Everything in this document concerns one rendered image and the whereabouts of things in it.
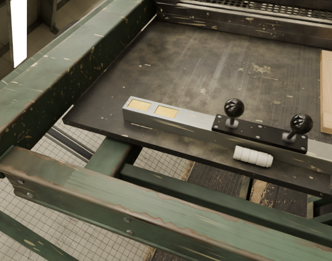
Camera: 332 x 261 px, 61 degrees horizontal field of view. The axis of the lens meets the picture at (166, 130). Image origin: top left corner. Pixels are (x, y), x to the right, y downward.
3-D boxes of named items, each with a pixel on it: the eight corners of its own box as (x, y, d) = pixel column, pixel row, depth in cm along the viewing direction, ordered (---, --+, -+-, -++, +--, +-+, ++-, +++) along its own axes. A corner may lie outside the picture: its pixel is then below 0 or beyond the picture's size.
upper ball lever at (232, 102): (237, 135, 63) (242, 116, 50) (221, 131, 64) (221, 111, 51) (241, 120, 64) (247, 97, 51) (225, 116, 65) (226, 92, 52)
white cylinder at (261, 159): (231, 160, 62) (269, 171, 60) (234, 152, 60) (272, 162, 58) (234, 151, 64) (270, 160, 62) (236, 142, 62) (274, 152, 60)
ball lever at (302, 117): (293, 150, 60) (314, 133, 48) (275, 145, 61) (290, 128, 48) (298, 133, 61) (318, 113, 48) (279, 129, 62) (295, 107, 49)
